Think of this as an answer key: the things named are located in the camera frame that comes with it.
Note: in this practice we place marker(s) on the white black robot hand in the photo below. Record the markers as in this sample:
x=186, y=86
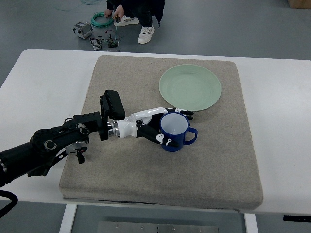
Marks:
x=144, y=124

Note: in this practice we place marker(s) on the blue enamel cup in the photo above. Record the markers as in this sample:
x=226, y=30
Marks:
x=177, y=132

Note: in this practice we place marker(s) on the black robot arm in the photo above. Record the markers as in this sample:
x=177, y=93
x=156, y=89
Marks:
x=36, y=157

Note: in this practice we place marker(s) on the green plate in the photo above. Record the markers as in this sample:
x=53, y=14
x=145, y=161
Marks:
x=190, y=87

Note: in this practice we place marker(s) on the grey felt mat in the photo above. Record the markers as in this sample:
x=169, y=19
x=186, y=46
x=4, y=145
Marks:
x=218, y=171

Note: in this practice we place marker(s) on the grey metal device box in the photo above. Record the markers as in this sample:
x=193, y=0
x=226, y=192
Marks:
x=83, y=30

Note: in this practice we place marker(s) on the person in dark clothes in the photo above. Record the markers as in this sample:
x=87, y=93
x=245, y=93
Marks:
x=133, y=12

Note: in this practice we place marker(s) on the black table control panel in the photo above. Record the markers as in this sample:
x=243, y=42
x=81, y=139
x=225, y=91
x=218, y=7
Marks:
x=292, y=218

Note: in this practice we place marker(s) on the cardboard box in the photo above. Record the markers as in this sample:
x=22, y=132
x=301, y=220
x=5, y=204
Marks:
x=300, y=4

